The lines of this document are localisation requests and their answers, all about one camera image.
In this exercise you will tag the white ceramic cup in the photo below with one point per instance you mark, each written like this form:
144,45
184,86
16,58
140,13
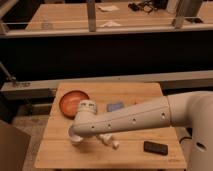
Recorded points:
75,139

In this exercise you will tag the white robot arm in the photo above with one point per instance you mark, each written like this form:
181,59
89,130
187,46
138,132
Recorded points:
191,109

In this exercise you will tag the blue sponge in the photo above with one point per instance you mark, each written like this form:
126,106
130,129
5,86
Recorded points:
114,106

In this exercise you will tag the orange wooden bowl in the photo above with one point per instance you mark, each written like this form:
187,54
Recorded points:
68,103

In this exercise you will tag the crumpled white paper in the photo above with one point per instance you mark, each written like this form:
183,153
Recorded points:
110,24

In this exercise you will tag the black phone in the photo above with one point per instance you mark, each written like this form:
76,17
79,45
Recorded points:
157,148

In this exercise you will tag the white paper sheet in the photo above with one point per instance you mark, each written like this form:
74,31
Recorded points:
108,8

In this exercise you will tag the clear plastic bottle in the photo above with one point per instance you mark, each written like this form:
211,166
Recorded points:
46,24

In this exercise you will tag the cardboard box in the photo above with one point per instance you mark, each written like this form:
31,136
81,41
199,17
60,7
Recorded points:
13,147

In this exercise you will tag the metal frame post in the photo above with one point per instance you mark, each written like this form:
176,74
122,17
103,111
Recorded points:
91,13

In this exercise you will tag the metal clamp bracket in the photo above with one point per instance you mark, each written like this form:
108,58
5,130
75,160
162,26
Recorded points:
11,80

